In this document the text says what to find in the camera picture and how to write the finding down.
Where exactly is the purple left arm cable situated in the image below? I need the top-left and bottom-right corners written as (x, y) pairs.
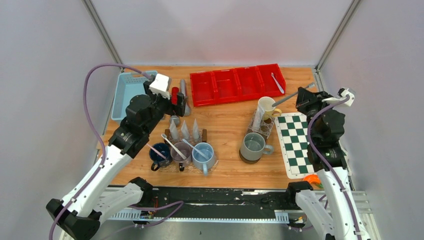
top-left (48, 63), bottom-right (185, 240)

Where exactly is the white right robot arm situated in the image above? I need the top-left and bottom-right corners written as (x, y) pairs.
top-left (285, 87), bottom-right (371, 240)

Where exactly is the light blue plastic basket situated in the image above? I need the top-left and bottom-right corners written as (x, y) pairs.
top-left (111, 72), bottom-right (149, 124)

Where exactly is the left aluminium frame post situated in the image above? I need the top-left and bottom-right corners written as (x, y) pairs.
top-left (81, 0), bottom-right (123, 64)

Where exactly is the clear textured plastic sheet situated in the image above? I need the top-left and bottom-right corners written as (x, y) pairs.
top-left (245, 110), bottom-right (274, 141)

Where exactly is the red glitter microphone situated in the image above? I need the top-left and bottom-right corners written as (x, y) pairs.
top-left (169, 87), bottom-right (181, 127)

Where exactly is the red bin with clear sheet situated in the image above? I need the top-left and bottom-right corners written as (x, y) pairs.
top-left (212, 68), bottom-right (240, 104)

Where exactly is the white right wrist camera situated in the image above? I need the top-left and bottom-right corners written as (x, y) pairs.
top-left (322, 87), bottom-right (356, 107)

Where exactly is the green white chessboard mat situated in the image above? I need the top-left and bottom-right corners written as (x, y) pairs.
top-left (274, 112), bottom-right (315, 179)

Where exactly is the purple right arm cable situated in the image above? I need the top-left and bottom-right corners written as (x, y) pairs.
top-left (291, 96), bottom-right (364, 240)

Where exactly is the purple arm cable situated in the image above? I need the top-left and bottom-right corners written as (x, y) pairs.
top-left (48, 63), bottom-right (185, 240)
top-left (291, 96), bottom-right (364, 240)

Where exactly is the aluminium corner frame post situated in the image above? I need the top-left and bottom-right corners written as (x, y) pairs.
top-left (315, 0), bottom-right (362, 72)

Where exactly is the grey green mug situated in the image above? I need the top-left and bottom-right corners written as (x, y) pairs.
top-left (239, 132), bottom-right (274, 164)

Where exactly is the orange green tape roll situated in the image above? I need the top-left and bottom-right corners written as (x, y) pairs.
top-left (303, 174), bottom-right (324, 189)

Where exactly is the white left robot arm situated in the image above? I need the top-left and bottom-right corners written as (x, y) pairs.
top-left (46, 82), bottom-right (187, 240)

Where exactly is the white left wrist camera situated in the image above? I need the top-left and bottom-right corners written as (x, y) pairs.
top-left (150, 73), bottom-right (172, 100)

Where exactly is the cream yellow mug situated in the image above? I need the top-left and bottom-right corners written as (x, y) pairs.
top-left (258, 96), bottom-right (282, 121)

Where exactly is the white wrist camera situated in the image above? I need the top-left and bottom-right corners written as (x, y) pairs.
top-left (322, 87), bottom-right (356, 107)
top-left (150, 73), bottom-right (172, 100)

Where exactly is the purple grey mug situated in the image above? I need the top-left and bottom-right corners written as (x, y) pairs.
top-left (170, 141), bottom-right (192, 172)

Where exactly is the white toothbrush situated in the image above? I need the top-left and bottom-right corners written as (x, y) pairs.
top-left (161, 133), bottom-right (187, 159)

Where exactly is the brown oval wooden tray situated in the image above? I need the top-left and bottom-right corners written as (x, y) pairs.
top-left (239, 110), bottom-right (274, 164)

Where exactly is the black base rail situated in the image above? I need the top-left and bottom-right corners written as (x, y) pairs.
top-left (135, 187), bottom-right (302, 220)

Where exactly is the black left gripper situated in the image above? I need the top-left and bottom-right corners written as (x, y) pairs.
top-left (143, 81), bottom-right (188, 135)

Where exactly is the grey toothpaste tube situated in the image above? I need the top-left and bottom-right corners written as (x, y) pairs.
top-left (180, 120), bottom-right (191, 141)

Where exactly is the light blue toothbrush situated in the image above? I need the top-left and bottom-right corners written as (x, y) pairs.
top-left (182, 138), bottom-right (209, 160)
top-left (270, 72), bottom-right (285, 95)

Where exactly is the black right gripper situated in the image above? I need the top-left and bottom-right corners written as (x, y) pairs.
top-left (293, 87), bottom-right (335, 143)

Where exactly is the dark blue mug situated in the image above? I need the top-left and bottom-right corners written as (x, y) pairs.
top-left (149, 143), bottom-right (173, 172)

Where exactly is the silver microphone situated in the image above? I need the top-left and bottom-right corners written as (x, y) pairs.
top-left (179, 79), bottom-right (191, 117)

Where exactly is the light blue mug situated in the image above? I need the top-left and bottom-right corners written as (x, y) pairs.
top-left (192, 142), bottom-right (217, 176)

